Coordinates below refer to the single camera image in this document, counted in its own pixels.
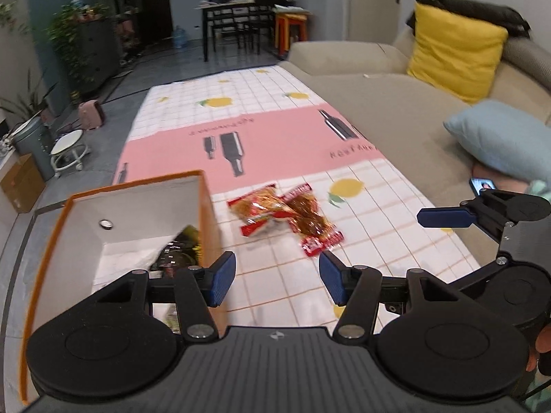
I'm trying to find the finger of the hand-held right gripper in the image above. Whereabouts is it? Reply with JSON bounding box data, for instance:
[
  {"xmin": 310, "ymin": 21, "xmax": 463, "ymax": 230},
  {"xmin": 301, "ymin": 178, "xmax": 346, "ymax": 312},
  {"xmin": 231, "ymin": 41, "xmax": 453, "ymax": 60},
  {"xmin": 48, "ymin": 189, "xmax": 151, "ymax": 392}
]
[
  {"xmin": 417, "ymin": 189, "xmax": 517, "ymax": 242},
  {"xmin": 445, "ymin": 255, "xmax": 516, "ymax": 294}
]

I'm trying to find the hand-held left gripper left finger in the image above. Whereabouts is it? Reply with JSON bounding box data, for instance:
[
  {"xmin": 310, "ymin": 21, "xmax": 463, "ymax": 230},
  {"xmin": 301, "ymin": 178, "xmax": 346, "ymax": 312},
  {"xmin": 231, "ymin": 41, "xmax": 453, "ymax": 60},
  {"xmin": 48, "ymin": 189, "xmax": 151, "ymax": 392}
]
[{"xmin": 88, "ymin": 250, "xmax": 237, "ymax": 345}]

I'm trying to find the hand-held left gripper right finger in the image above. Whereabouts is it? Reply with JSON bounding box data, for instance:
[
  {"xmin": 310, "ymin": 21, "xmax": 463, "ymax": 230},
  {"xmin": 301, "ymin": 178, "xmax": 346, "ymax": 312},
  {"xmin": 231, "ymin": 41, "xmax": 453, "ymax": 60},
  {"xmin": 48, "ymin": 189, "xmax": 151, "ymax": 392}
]
[{"xmin": 319, "ymin": 250, "xmax": 468, "ymax": 340}]

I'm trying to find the dark snack packet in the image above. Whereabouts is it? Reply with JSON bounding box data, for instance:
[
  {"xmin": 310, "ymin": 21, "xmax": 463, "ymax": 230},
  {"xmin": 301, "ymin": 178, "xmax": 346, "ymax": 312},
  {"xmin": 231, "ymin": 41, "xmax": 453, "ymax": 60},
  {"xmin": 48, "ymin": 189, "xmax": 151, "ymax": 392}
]
[{"xmin": 148, "ymin": 224, "xmax": 204, "ymax": 278}]

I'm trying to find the red snack packet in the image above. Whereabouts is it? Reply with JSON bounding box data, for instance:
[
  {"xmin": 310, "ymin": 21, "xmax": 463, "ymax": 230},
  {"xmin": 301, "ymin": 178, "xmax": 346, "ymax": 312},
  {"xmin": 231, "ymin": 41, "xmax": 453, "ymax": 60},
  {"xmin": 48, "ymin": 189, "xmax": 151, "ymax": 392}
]
[
  {"xmin": 227, "ymin": 184, "xmax": 294, "ymax": 238},
  {"xmin": 282, "ymin": 183, "xmax": 347, "ymax": 260}
]

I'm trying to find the orange cardboard box white inside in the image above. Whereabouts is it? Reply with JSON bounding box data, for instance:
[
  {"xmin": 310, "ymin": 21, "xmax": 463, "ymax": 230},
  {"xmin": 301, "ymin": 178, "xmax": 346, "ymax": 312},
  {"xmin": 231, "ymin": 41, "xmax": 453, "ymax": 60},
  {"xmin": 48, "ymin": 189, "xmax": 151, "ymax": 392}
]
[{"xmin": 19, "ymin": 170, "xmax": 229, "ymax": 406}]

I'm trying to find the person's right hand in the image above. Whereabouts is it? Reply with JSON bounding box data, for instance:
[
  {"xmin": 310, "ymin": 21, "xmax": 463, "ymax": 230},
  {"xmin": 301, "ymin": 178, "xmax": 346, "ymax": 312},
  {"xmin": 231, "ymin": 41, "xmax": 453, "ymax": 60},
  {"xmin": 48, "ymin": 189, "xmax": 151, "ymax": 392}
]
[{"xmin": 527, "ymin": 322, "xmax": 551, "ymax": 373}]

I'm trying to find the smartphone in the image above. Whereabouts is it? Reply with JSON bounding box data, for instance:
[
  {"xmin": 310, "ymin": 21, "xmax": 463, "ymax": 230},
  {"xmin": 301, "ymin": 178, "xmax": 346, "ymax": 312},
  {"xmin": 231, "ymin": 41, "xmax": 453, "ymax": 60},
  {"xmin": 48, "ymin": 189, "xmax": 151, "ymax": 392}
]
[{"xmin": 469, "ymin": 176, "xmax": 498, "ymax": 199}]

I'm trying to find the yellow-green snack packet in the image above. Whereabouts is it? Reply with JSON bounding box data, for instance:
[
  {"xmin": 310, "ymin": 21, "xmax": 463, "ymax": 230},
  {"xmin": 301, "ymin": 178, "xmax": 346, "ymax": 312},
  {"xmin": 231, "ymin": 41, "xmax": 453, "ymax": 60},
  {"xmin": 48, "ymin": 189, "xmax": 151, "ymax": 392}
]
[{"xmin": 165, "ymin": 303, "xmax": 184, "ymax": 335}]

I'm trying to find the light blue cushion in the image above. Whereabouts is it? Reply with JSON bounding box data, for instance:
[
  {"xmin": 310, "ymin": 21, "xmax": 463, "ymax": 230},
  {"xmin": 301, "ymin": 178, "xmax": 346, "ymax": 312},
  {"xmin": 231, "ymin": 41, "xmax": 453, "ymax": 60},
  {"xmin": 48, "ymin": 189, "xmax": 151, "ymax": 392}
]
[{"xmin": 443, "ymin": 99, "xmax": 551, "ymax": 182}]

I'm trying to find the beige sofa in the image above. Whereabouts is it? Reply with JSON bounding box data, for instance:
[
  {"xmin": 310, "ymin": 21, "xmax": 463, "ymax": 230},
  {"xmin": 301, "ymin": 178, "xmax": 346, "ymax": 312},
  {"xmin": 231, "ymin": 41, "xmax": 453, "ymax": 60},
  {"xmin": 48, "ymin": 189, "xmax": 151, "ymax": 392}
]
[{"xmin": 278, "ymin": 26, "xmax": 551, "ymax": 276}]

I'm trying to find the lemon print pink tablecloth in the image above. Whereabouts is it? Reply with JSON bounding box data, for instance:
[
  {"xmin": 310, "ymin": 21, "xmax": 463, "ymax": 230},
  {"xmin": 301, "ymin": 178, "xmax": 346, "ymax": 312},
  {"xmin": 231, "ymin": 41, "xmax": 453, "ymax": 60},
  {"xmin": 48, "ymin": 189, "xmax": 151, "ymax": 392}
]
[{"xmin": 112, "ymin": 66, "xmax": 483, "ymax": 328}]

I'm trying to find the yellow cushion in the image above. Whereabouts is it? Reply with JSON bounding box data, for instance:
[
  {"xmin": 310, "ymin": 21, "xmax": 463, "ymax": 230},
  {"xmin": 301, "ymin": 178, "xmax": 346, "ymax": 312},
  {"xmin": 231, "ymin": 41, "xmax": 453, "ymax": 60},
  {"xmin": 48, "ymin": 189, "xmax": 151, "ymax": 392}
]
[{"xmin": 406, "ymin": 2, "xmax": 509, "ymax": 105}]

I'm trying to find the white round wheeled stool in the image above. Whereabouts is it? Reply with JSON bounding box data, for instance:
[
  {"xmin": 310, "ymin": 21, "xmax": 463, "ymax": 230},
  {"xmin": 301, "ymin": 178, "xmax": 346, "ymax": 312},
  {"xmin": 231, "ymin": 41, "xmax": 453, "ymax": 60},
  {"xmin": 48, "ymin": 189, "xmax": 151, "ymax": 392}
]
[{"xmin": 49, "ymin": 129, "xmax": 91, "ymax": 178}]

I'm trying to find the pink small appliance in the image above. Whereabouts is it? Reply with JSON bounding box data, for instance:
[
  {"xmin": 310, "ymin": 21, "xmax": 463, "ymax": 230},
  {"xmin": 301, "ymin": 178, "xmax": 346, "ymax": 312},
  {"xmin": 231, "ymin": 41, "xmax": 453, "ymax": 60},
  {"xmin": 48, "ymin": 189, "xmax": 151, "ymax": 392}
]
[{"xmin": 78, "ymin": 99, "xmax": 106, "ymax": 131}]

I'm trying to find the dark cloth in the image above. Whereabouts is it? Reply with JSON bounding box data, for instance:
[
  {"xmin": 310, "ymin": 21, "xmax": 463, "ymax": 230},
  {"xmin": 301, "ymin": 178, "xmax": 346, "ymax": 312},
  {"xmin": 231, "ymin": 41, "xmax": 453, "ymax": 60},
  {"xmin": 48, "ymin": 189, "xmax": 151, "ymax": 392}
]
[{"xmin": 406, "ymin": 0, "xmax": 533, "ymax": 39}]

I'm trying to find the brown cardboard box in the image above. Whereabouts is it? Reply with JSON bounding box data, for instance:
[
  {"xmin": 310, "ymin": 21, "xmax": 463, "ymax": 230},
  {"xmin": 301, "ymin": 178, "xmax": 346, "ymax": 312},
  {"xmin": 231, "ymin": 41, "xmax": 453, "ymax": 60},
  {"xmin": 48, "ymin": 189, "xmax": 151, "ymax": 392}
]
[{"xmin": 0, "ymin": 153, "xmax": 46, "ymax": 214}]

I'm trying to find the white door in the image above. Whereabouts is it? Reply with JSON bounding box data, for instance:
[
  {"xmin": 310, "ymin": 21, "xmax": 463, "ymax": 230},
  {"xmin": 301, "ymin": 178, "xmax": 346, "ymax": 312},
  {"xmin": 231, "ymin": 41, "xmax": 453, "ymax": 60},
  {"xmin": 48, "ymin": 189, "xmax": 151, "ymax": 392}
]
[{"xmin": 346, "ymin": 0, "xmax": 404, "ymax": 46}]

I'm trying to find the grey trash bin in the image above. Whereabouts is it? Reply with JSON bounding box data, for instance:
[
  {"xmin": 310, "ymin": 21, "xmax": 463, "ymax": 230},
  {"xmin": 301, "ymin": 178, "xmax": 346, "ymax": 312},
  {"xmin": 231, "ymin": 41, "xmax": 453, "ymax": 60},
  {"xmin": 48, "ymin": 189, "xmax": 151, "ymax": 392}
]
[{"xmin": 10, "ymin": 116, "xmax": 55, "ymax": 182}]

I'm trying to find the orange plastic stool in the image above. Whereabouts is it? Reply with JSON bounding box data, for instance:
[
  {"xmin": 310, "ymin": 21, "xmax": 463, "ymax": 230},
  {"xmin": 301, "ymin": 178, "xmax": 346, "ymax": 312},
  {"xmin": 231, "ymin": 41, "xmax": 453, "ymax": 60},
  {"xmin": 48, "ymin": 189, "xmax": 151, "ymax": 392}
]
[{"xmin": 274, "ymin": 11, "xmax": 309, "ymax": 53}]

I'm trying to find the dark cabinet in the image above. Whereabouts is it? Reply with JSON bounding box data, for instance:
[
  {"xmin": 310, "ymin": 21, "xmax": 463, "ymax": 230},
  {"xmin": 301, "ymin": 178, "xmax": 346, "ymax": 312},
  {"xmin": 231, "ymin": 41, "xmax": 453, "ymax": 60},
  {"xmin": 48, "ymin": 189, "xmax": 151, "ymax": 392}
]
[{"xmin": 75, "ymin": 19, "xmax": 122, "ymax": 96}]

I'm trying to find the dark dining table with chairs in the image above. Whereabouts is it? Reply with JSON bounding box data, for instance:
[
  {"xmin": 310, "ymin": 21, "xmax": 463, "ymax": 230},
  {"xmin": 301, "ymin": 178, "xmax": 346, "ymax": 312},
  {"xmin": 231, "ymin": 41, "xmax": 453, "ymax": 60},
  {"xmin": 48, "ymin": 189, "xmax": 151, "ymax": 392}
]
[{"xmin": 193, "ymin": 0, "xmax": 277, "ymax": 63}]

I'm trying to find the potted plant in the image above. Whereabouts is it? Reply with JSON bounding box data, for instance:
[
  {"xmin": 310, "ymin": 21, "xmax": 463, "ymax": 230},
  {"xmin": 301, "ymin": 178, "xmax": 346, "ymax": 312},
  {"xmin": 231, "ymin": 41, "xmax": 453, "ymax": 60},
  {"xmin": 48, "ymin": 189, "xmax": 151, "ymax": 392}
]
[{"xmin": 0, "ymin": 68, "xmax": 58, "ymax": 127}]

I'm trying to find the climbing green plant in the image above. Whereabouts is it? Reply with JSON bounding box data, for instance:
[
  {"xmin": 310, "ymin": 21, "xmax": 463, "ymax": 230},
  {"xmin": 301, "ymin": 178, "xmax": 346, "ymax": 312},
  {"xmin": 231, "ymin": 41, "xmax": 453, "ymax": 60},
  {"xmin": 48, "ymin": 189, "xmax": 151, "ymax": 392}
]
[{"xmin": 46, "ymin": 2, "xmax": 113, "ymax": 92}]

